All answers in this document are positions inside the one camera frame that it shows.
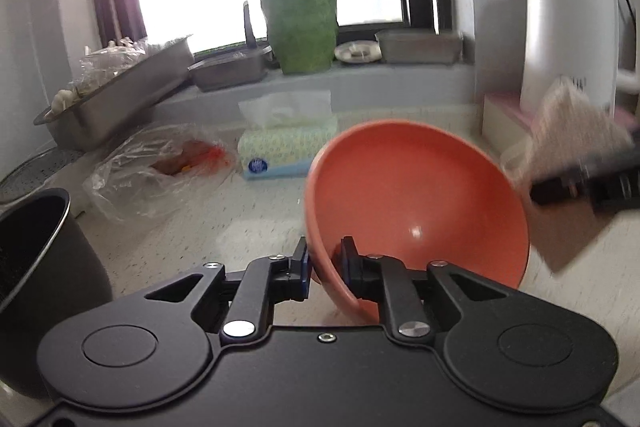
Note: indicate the small steel tray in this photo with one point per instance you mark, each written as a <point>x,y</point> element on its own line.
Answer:
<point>231,69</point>
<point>419,46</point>

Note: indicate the round metal lid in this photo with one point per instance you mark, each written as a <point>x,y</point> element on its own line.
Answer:
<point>358,52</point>

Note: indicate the white electric kettle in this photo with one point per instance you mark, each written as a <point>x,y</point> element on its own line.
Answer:
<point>576,40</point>

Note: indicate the small steel tray right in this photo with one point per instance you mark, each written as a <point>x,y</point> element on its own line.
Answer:
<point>419,46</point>

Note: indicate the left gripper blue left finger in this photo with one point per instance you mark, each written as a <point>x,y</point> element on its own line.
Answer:
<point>264,283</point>

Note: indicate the small steel tray left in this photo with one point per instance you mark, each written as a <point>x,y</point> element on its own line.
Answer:
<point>231,69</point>

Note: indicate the blue patterned sponge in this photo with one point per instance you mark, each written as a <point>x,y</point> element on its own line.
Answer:
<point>559,233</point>

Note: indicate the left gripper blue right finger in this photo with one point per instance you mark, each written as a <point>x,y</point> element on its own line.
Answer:
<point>386,282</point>

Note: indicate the black rice cooker pot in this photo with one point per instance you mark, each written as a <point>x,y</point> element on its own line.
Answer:
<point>49,272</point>

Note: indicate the green flower pot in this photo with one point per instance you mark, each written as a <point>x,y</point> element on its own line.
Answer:
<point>302,34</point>

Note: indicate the coral footed bowl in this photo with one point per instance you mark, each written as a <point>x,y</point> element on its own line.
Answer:
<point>416,193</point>

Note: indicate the tissue pack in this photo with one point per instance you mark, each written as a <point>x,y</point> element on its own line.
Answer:
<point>285,131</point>

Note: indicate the clear plastic bag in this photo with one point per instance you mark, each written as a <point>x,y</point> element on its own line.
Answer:
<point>157,170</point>

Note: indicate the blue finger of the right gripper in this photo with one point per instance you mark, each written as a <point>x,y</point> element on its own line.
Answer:
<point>609,183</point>

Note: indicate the large steel tray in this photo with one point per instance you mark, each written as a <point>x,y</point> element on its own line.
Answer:
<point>95,119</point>

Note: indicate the pink box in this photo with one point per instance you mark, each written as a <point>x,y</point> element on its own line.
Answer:
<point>505,121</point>

